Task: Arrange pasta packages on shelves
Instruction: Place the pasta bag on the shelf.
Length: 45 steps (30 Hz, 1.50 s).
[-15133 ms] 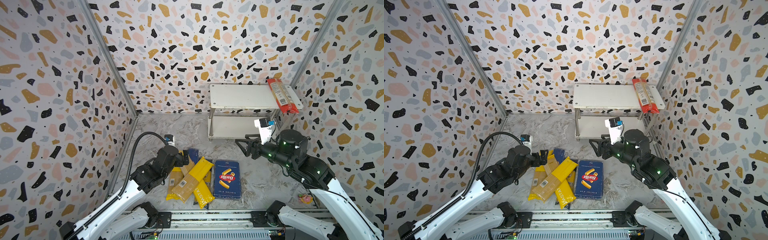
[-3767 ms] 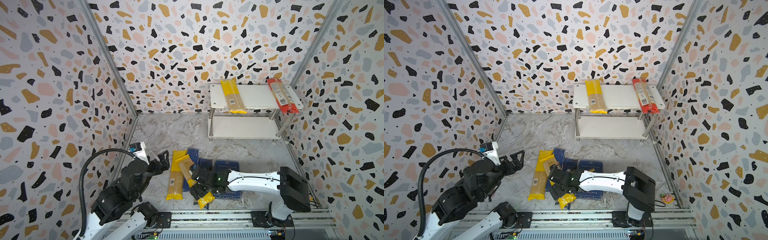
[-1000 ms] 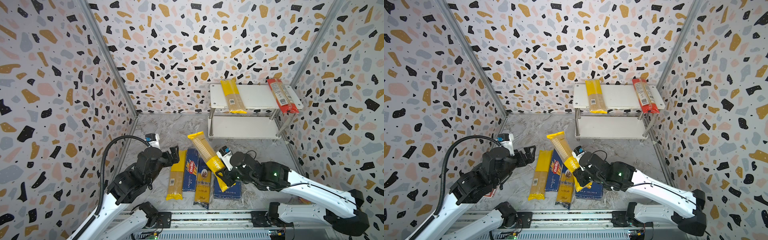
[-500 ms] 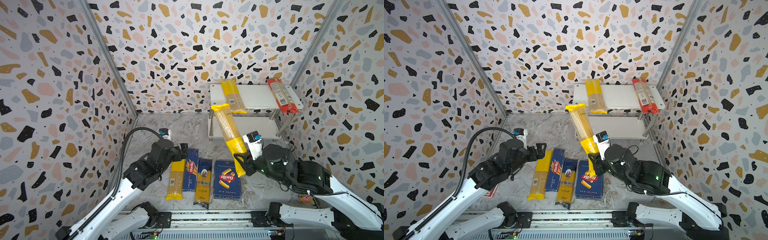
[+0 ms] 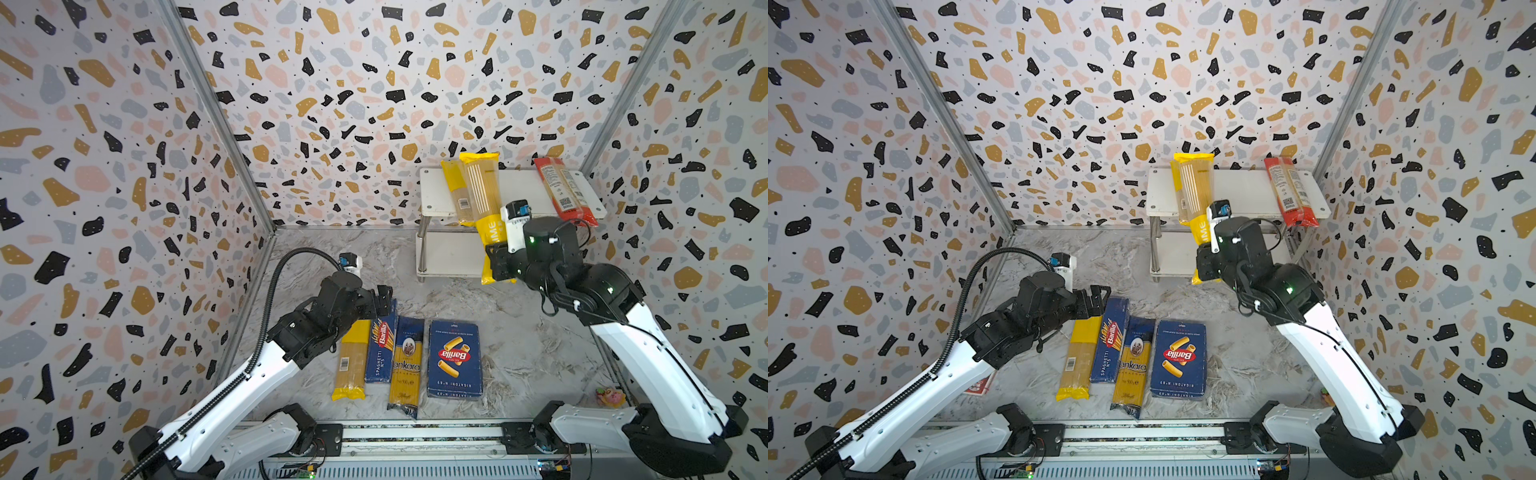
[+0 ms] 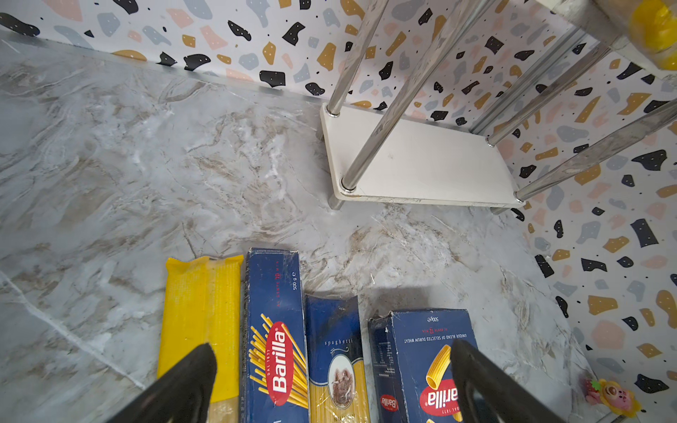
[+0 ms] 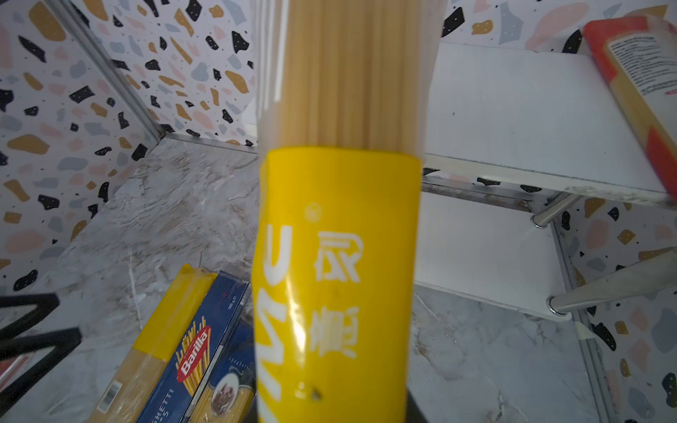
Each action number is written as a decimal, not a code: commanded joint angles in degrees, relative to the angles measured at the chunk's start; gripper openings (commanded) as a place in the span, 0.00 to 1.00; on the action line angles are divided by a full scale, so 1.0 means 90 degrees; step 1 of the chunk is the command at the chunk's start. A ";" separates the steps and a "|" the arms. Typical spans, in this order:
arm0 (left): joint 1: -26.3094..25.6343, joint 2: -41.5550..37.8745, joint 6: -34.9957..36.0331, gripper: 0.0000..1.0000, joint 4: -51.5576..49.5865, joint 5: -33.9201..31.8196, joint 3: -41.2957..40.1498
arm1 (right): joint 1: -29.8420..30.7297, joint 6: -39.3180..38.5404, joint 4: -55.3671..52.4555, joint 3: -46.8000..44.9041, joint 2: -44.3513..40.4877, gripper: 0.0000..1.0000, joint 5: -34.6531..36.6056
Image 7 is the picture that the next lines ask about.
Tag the yellow Pastatime spaghetti package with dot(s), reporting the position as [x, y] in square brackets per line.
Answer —
[341, 108]

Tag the red spaghetti package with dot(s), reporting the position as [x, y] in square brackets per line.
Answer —
[636, 56]

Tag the yellow clear spaghetti package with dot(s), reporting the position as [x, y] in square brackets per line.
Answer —
[142, 368]

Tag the blue Barilla spaghetti box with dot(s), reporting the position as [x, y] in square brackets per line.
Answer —
[184, 380]

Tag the white two-tier shelf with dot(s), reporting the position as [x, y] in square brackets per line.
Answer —
[520, 137]

